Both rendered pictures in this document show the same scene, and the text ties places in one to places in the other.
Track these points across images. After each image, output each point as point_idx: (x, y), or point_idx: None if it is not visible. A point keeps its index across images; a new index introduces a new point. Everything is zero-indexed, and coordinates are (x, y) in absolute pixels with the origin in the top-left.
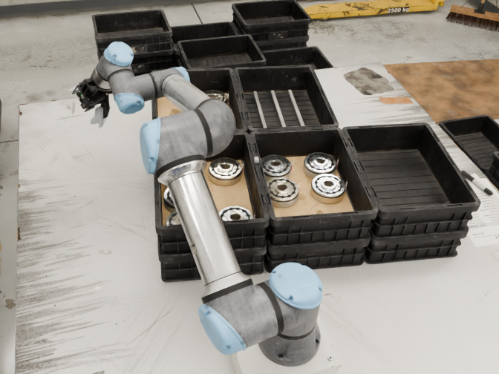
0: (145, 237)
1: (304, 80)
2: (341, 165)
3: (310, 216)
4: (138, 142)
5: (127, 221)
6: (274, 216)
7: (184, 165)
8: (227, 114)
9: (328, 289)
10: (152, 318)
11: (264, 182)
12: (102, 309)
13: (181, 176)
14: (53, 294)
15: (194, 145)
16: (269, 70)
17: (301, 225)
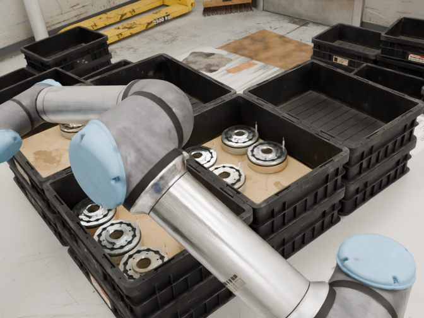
0: (86, 313)
1: (160, 71)
2: (260, 129)
3: (291, 185)
4: (5, 209)
5: (50, 306)
6: (255, 204)
7: (169, 168)
8: (176, 86)
9: (330, 261)
10: None
11: (213, 174)
12: None
13: (170, 186)
14: None
15: (163, 138)
16: (123, 72)
17: (284, 202)
